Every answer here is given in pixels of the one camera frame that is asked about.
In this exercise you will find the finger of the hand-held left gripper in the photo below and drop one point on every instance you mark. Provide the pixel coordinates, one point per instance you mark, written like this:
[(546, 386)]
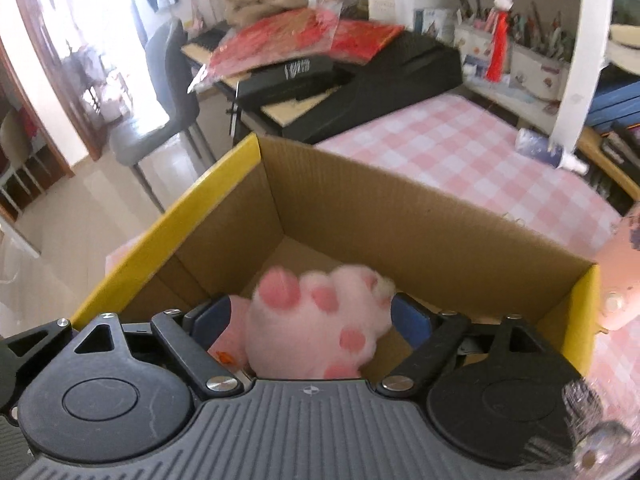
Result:
[(40, 340)]

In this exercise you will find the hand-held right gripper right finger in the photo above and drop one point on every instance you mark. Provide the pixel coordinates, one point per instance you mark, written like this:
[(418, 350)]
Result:
[(412, 320)]

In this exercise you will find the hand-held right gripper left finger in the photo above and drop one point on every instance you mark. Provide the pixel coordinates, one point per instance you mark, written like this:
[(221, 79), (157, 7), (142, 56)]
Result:
[(210, 325)]

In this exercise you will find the pink plush paw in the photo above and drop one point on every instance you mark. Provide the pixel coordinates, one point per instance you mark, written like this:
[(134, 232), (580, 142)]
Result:
[(305, 330)]

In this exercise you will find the yellow cardboard box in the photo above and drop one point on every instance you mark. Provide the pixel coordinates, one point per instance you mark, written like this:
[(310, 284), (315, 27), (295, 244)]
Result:
[(400, 210)]

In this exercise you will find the pink soft item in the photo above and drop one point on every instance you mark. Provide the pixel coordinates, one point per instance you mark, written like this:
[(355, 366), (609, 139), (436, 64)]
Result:
[(232, 325)]

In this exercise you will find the white chair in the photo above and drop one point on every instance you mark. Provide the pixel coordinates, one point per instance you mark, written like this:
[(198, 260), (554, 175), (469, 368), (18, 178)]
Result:
[(20, 160)]

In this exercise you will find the pink handheld device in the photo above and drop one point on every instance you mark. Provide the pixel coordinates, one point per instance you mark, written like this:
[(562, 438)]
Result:
[(620, 280)]

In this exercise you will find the dark spray bottle white cap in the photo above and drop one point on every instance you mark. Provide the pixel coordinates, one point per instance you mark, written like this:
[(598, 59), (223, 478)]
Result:
[(537, 142)]

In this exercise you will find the grey chair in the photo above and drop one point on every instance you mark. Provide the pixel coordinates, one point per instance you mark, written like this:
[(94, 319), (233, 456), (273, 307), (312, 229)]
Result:
[(170, 85)]

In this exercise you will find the black box white print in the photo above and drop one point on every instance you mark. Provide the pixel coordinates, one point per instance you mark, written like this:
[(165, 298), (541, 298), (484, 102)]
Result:
[(320, 67)]

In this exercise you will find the red tassel ornament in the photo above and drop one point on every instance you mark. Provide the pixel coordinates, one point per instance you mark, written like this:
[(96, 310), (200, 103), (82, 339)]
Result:
[(497, 55)]

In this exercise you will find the white printed pen holder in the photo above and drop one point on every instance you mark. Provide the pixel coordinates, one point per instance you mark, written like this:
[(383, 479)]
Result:
[(540, 70)]

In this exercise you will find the red flat packet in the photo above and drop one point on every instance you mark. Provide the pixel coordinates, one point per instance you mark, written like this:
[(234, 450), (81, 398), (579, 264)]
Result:
[(370, 37)]

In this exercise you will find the red glittery packet pile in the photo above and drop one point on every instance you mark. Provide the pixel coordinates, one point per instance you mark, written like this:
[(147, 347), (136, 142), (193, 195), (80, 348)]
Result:
[(270, 40)]

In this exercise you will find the white blue small box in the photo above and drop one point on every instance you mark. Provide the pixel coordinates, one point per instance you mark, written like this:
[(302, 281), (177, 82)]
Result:
[(434, 22)]

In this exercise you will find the row of blue books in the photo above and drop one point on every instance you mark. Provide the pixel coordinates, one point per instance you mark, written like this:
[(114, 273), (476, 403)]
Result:
[(617, 102)]

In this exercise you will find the white desk shelf unit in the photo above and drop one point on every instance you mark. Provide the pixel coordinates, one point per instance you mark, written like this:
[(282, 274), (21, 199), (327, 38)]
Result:
[(585, 60)]

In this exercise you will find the thick beige-edged book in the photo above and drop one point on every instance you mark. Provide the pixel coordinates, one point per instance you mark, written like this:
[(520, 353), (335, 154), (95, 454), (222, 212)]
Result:
[(625, 40)]

